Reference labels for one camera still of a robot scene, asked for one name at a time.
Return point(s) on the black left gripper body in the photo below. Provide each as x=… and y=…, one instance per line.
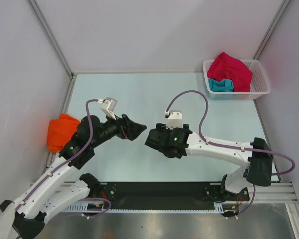
x=122, y=132

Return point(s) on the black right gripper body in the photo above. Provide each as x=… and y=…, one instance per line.
x=161, y=129

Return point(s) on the red t shirt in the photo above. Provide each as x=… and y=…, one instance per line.
x=228, y=67

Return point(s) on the white plastic laundry basket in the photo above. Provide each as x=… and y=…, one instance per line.
x=260, y=84

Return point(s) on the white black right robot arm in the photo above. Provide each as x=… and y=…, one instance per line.
x=253, y=159

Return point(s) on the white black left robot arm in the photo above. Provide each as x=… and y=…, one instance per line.
x=29, y=213

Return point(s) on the orange folded t shirt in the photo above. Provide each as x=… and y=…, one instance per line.
x=60, y=132

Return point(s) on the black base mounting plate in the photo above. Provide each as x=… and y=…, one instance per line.
x=166, y=195

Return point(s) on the teal t shirt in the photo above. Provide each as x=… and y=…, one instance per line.
x=225, y=85

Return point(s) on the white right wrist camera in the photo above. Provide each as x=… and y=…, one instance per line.
x=174, y=119

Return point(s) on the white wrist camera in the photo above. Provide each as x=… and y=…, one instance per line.
x=174, y=119
x=108, y=106

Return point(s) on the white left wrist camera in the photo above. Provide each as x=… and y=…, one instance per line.
x=108, y=106

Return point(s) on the white slotted cable duct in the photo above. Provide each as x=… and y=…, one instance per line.
x=83, y=208

